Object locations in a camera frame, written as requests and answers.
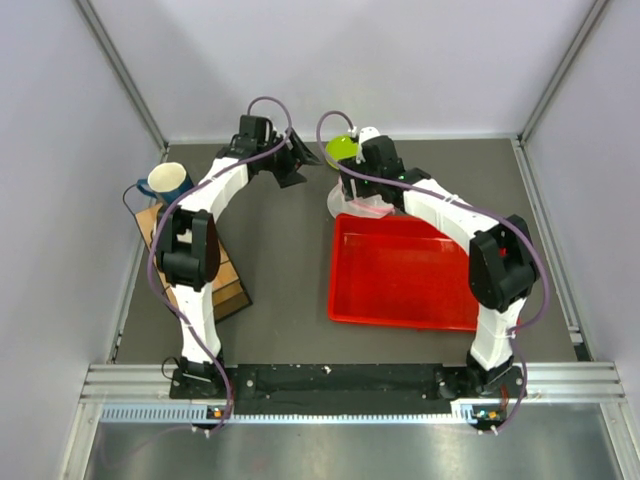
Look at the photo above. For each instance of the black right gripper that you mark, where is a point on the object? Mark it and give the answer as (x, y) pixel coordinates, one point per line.
(348, 190)

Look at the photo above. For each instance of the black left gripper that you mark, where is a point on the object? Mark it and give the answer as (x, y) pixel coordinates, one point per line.
(288, 175)

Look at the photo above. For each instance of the white mesh laundry bag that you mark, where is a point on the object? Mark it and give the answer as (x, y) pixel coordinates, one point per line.
(372, 207)

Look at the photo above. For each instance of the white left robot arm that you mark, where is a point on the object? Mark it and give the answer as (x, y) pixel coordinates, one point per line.
(187, 251)

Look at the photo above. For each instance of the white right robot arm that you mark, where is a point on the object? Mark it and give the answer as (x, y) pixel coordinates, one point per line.
(502, 269)

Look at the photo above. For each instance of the green plastic bowl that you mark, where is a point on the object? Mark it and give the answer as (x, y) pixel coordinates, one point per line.
(340, 148)

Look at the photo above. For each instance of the red plastic tray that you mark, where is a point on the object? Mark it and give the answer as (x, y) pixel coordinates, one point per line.
(402, 272)

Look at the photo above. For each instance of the blue mug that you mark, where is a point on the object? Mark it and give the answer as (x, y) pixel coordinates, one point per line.
(166, 182)

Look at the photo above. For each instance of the wooden wire rack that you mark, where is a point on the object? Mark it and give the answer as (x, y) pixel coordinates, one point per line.
(229, 294)

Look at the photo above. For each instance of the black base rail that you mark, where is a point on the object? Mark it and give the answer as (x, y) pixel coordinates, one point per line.
(362, 389)

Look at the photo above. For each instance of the aluminium frame rail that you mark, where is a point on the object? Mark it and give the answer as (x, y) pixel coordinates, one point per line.
(140, 394)

